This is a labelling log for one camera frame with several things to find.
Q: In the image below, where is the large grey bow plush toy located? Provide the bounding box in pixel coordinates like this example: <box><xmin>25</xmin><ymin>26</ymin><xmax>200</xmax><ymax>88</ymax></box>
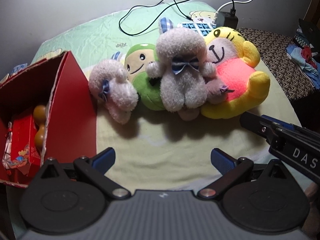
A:
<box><xmin>146</xmin><ymin>17</ymin><xmax>217</xmax><ymax>122</ymax></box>

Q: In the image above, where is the white blue power strip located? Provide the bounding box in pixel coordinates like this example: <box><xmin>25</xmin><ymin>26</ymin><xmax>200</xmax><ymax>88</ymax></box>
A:
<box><xmin>178</xmin><ymin>11</ymin><xmax>227</xmax><ymax>37</ymax></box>

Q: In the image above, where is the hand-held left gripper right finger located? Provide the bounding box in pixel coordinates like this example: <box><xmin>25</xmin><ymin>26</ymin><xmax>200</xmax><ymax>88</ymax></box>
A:
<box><xmin>197</xmin><ymin>148</ymin><xmax>288</xmax><ymax>200</ymax></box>

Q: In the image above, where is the brown patterned cloth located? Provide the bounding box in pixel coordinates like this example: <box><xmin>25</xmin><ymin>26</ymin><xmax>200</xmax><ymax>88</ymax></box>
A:
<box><xmin>236</xmin><ymin>27</ymin><xmax>315</xmax><ymax>103</ymax></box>

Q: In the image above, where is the red patterned packet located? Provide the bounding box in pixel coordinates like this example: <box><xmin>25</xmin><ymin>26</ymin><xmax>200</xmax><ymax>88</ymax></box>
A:
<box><xmin>11</xmin><ymin>115</ymin><xmax>48</xmax><ymax>178</ymax></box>

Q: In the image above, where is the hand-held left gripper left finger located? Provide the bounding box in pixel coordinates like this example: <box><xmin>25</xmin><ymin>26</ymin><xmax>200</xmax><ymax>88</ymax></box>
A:
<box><xmin>37</xmin><ymin>147</ymin><xmax>132</xmax><ymax>200</ymax></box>

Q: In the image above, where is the mauve plush toy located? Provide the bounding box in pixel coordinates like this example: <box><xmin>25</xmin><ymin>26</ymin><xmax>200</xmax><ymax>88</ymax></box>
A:
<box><xmin>205</xmin><ymin>76</ymin><xmax>235</xmax><ymax>104</ymax></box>

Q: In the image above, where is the white tasselled charm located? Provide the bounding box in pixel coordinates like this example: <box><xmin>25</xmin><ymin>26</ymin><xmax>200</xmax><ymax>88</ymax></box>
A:
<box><xmin>1</xmin><ymin>121</ymin><xmax>14</xmax><ymax>178</ymax></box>

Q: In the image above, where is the yellow tiger plush toy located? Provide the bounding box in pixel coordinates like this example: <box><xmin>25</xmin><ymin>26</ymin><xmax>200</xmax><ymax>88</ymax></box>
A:
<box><xmin>200</xmin><ymin>26</ymin><xmax>271</xmax><ymax>119</ymax></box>

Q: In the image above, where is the red cardboard box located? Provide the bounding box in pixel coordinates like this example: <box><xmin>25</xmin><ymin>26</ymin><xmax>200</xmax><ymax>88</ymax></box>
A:
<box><xmin>0</xmin><ymin>51</ymin><xmax>98</xmax><ymax>188</ymax></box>

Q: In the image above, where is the pile of clothes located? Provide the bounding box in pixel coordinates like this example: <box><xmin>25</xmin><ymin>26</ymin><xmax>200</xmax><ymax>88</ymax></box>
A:
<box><xmin>286</xmin><ymin>19</ymin><xmax>320</xmax><ymax>90</ymax></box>

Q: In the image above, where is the orange gourd toy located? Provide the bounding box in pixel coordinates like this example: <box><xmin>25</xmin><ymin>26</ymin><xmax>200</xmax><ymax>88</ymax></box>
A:
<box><xmin>34</xmin><ymin>105</ymin><xmax>48</xmax><ymax>153</ymax></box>

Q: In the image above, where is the green plush toy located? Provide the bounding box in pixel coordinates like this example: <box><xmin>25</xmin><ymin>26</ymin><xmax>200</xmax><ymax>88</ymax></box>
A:
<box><xmin>124</xmin><ymin>43</ymin><xmax>167</xmax><ymax>111</ymax></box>

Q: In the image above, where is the black cable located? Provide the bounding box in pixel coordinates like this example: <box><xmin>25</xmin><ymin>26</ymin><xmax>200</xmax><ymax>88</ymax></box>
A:
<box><xmin>119</xmin><ymin>0</ymin><xmax>237</xmax><ymax>36</ymax></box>

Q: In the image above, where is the small grey bow plush toy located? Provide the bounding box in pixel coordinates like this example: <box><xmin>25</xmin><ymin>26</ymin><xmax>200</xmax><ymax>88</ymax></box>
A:
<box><xmin>89</xmin><ymin>52</ymin><xmax>139</xmax><ymax>125</ymax></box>

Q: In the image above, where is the black power adapter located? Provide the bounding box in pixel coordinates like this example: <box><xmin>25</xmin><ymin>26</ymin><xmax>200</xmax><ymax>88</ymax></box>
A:
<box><xmin>220</xmin><ymin>10</ymin><xmax>239</xmax><ymax>29</ymax></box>

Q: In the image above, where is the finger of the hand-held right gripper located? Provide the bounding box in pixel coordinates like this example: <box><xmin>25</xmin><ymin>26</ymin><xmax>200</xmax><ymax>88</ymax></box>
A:
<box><xmin>239</xmin><ymin>111</ymin><xmax>277</xmax><ymax>142</ymax></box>
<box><xmin>261</xmin><ymin>114</ymin><xmax>320</xmax><ymax>138</ymax></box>

